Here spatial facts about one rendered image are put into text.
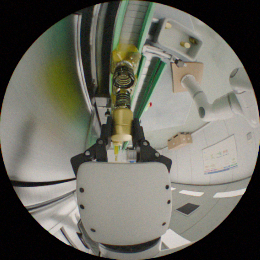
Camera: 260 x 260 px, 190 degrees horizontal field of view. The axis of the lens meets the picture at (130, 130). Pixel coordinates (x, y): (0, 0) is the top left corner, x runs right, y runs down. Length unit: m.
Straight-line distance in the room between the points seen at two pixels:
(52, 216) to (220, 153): 3.89
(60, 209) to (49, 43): 0.29
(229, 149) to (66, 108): 3.79
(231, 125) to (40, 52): 3.79
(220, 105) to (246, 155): 3.37
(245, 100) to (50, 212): 0.45
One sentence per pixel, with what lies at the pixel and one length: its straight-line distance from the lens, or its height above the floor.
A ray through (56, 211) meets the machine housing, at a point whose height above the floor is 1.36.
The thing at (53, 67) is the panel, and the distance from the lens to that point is 0.18.
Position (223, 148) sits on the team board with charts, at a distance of 3.76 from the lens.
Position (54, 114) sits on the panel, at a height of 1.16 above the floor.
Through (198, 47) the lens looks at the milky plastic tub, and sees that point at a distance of 0.54.
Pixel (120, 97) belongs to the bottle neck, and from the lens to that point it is 0.15.
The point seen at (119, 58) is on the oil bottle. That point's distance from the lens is 0.15.
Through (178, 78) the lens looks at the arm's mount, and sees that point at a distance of 0.61.
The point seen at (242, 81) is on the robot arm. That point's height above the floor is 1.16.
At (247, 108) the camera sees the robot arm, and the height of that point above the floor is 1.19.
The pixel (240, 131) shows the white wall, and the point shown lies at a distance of 3.63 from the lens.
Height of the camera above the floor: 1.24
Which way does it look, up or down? 24 degrees down
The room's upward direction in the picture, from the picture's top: 179 degrees clockwise
